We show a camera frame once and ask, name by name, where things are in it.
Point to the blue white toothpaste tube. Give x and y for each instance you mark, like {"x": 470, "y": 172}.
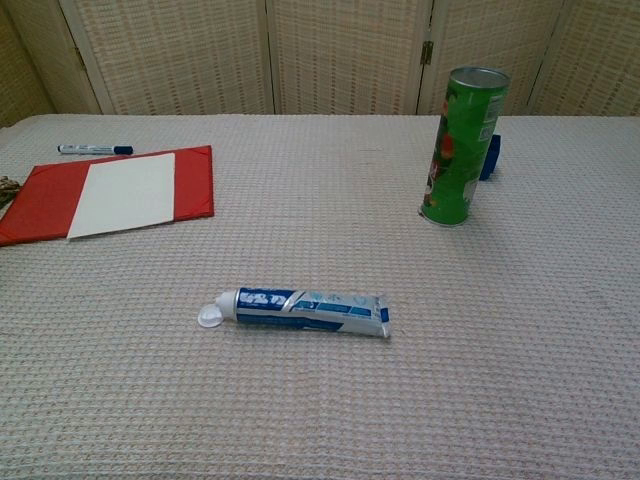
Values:
{"x": 300, "y": 310}

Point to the green chips can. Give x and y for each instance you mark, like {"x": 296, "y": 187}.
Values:
{"x": 460, "y": 150}

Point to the blue plastic box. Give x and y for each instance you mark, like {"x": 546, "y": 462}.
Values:
{"x": 491, "y": 160}

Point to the white paper sheet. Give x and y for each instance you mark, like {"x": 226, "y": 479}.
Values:
{"x": 125, "y": 195}

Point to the brass screen hinge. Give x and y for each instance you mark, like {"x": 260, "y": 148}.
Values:
{"x": 426, "y": 52}

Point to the woven folding screen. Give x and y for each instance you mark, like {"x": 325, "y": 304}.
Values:
{"x": 200, "y": 55}

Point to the white blue marker pen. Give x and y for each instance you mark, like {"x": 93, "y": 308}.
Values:
{"x": 90, "y": 149}

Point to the red folder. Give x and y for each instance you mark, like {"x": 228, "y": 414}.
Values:
{"x": 45, "y": 200}

